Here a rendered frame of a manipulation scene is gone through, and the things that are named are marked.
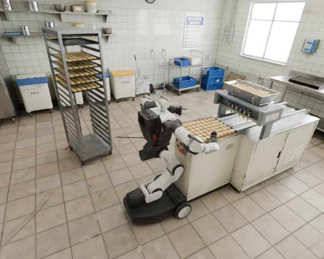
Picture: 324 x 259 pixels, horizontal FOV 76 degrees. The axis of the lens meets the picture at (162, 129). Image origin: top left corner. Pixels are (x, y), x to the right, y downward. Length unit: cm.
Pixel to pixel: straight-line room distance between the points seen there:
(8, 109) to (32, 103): 47
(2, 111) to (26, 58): 131
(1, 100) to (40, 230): 286
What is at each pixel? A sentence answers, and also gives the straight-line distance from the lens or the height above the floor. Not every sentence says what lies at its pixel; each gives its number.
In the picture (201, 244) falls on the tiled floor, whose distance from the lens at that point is 241.
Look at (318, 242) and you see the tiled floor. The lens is 292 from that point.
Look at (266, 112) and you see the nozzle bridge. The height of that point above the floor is 118.
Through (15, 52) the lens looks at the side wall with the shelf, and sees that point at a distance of 554.
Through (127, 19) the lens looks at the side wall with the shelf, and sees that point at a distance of 579.
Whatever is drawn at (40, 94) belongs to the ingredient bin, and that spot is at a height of 46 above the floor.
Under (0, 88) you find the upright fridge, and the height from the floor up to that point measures 74.
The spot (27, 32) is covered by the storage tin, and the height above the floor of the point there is 161.
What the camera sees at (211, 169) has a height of 46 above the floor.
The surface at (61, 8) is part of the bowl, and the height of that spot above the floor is 204.
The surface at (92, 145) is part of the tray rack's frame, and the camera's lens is 348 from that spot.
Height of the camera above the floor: 201
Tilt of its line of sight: 29 degrees down
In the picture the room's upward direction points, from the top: 2 degrees clockwise
